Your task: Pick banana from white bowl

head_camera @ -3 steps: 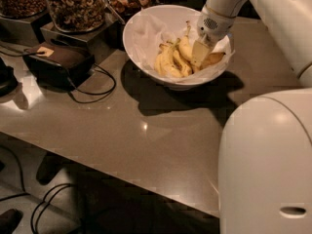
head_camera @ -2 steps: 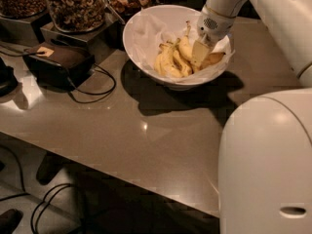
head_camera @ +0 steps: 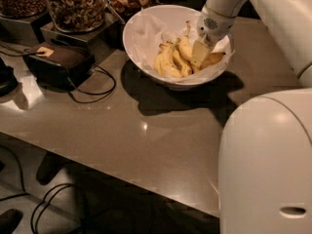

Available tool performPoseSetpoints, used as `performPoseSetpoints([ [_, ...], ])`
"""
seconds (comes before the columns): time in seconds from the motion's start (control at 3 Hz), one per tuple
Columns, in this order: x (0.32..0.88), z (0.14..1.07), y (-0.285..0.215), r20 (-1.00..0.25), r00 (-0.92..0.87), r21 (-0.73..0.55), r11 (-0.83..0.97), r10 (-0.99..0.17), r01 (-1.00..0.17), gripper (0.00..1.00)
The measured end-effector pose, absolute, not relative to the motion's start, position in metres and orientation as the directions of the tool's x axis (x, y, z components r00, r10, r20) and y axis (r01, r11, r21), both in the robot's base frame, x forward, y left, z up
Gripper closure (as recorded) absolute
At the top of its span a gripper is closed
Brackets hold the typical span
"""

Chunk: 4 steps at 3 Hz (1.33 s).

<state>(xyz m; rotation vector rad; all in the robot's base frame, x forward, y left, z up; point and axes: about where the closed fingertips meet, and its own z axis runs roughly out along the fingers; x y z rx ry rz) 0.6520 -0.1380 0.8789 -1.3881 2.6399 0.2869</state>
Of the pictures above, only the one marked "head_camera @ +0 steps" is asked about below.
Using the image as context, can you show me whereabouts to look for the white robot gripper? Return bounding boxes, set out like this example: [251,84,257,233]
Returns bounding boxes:
[191,5,234,67]

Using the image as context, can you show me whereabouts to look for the dark metal jar stand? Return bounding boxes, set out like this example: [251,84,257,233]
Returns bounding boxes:
[41,13,119,62]
[0,12,51,46]

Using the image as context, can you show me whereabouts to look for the black round object left edge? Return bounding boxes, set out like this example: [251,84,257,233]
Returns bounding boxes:
[0,58,18,97]

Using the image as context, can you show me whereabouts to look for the yellow banana bunch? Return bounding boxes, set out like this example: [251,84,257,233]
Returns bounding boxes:
[154,38,193,78]

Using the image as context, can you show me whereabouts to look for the dark shoe on floor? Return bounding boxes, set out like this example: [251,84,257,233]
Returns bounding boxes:
[0,209,22,234]

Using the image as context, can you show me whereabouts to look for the black cable on floor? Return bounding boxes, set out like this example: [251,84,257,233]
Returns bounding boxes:
[0,143,89,234]

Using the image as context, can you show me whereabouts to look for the white ceramic bowl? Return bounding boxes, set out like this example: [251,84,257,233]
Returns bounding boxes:
[122,4,235,92]

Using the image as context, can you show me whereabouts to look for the glass jar of brown nuts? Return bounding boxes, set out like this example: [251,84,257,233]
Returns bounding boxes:
[0,0,46,19]

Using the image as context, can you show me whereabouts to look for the glass jar of mixed nuts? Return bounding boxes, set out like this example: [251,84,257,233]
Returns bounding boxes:
[46,0,104,33]

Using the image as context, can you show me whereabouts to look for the black cable on table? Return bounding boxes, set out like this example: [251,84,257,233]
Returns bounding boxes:
[66,62,118,104]

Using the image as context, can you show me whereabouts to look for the black box device with tag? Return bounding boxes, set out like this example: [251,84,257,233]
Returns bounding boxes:
[22,42,95,91]

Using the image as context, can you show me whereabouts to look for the white paper bowl liner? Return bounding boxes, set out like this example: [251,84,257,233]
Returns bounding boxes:
[130,9,236,85]

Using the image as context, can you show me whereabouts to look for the single yellow banana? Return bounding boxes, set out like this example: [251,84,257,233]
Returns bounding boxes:
[178,20,225,71]

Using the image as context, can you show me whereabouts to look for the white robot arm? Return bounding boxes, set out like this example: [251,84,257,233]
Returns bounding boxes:
[195,0,312,234]

